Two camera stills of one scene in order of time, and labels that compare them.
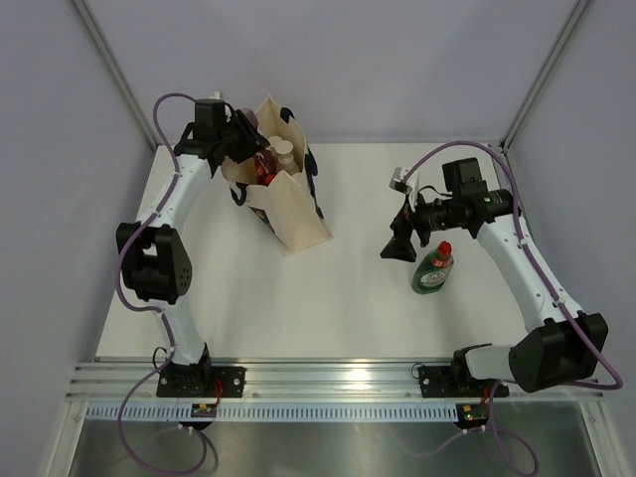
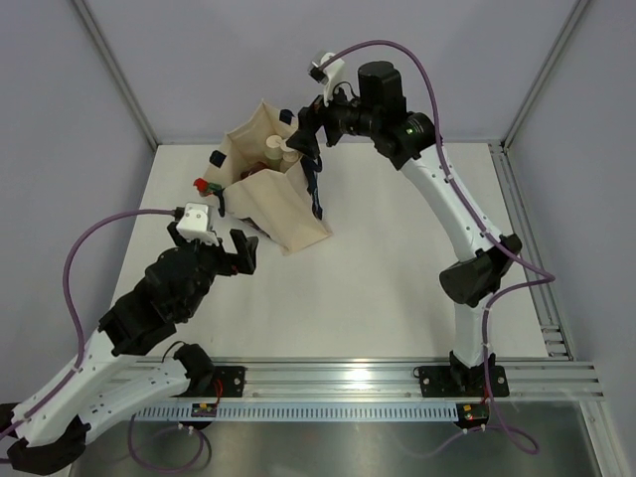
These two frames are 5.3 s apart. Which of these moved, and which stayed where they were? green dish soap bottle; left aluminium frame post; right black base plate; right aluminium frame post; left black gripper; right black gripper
Moved: green dish soap bottle; right black gripper; left black gripper
Stayed: right black base plate; left aluminium frame post; right aluminium frame post
